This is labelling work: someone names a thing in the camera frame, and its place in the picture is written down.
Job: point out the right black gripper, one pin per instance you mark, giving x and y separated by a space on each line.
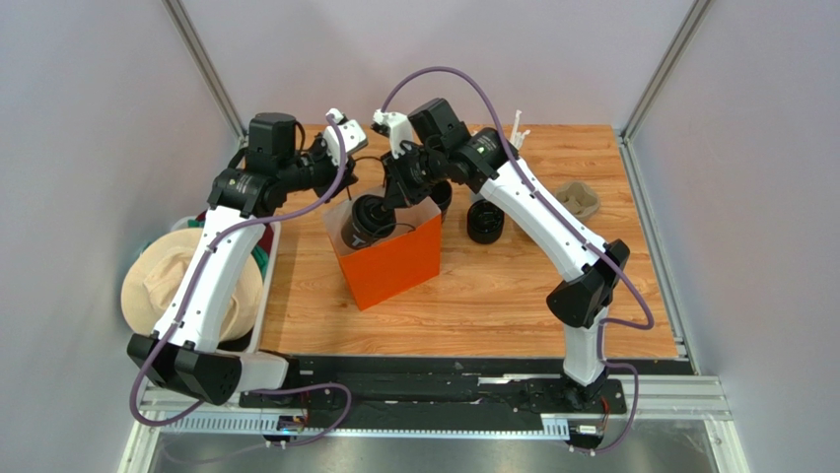
399 181

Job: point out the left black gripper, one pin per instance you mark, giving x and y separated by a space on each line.
319 148

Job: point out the single brown plastic cup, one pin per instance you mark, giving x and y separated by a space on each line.
357 233

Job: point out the orange paper bag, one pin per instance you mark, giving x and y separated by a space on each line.
409 256

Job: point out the single black cup lid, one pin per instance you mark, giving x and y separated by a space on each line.
374 213

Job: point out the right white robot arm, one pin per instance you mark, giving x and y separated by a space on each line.
431 144

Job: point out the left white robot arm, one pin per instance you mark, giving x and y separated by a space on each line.
181 351

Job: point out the dark red cloth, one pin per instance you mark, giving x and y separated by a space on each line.
263 246

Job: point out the black lid stack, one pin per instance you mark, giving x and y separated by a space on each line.
484 222

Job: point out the green cloth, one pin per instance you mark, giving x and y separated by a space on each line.
262 263

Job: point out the bottom pulp cup carrier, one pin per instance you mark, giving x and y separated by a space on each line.
579 199

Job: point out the white plastic tray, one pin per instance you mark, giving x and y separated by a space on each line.
259 315

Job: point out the beige hat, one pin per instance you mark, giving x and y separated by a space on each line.
151 288

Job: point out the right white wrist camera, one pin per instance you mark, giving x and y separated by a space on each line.
396 127

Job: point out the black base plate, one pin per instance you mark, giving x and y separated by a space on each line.
466 394

